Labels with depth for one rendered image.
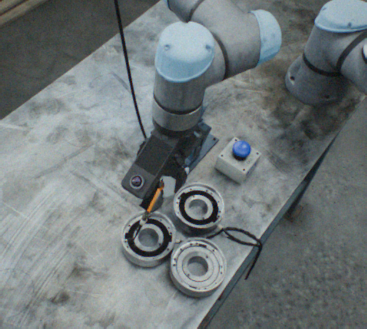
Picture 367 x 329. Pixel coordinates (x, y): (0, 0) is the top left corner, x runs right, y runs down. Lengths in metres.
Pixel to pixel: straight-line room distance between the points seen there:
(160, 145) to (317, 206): 1.43
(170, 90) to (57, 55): 1.83
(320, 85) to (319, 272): 0.90
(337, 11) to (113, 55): 0.54
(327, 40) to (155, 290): 0.65
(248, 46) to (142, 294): 0.50
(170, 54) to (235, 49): 0.10
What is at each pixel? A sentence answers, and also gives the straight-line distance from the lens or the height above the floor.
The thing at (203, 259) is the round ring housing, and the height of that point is 0.82.
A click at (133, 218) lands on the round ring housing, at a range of 1.06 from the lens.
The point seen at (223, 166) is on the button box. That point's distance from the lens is 1.16.
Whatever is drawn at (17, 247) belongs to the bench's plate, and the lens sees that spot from 1.08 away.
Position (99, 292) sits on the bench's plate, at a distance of 1.03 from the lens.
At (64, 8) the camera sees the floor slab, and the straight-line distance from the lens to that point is 2.77.
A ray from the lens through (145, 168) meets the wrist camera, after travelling 0.82.
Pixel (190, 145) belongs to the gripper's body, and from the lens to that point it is 0.86.
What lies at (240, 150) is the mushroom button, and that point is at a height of 0.87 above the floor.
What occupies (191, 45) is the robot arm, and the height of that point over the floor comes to 1.28.
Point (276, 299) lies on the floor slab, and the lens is 1.96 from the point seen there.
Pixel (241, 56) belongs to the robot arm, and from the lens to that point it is 0.76.
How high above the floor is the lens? 1.75
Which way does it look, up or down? 53 degrees down
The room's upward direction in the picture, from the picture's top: 10 degrees clockwise
